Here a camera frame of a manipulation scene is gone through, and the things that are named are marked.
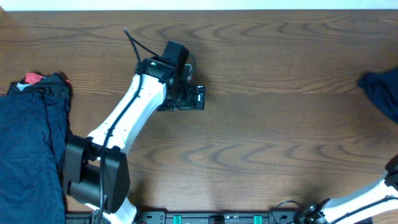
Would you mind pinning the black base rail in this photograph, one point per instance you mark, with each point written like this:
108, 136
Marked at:
285, 212

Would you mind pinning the red garment in pile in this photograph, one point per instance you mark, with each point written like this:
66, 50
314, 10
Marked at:
33, 78

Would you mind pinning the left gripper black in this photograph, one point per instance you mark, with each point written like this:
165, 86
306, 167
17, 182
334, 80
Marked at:
189, 103

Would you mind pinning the navy blue clothes pile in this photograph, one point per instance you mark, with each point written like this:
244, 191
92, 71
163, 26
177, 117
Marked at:
34, 129

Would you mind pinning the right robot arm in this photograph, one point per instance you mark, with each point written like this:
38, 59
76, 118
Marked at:
373, 199

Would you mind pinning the navy blue shorts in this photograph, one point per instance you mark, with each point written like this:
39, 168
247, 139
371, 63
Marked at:
381, 89

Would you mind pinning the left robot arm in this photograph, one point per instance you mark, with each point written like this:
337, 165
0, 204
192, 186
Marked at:
95, 170

